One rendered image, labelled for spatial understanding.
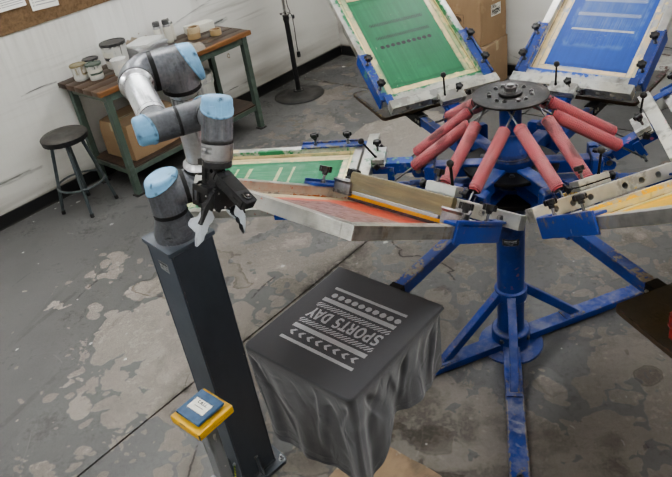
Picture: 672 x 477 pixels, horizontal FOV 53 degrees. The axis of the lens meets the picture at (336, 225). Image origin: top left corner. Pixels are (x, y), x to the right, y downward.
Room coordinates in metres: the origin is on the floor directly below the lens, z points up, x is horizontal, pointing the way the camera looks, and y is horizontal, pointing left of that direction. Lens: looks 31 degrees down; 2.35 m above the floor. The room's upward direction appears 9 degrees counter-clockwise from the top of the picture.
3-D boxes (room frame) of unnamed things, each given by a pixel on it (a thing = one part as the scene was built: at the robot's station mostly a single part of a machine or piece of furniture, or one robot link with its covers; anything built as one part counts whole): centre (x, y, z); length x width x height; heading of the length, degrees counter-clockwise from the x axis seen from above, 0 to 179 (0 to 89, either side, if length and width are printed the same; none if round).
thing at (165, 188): (1.98, 0.53, 1.37); 0.13 x 0.12 x 0.14; 108
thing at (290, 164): (2.69, 0.12, 1.05); 1.08 x 0.61 x 0.23; 75
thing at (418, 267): (2.01, -0.32, 0.89); 1.24 x 0.06 x 0.06; 135
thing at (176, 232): (1.98, 0.54, 1.25); 0.15 x 0.15 x 0.10
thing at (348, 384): (1.66, 0.03, 0.95); 0.48 x 0.44 x 0.01; 135
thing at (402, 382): (1.52, -0.13, 0.74); 0.46 x 0.04 x 0.42; 135
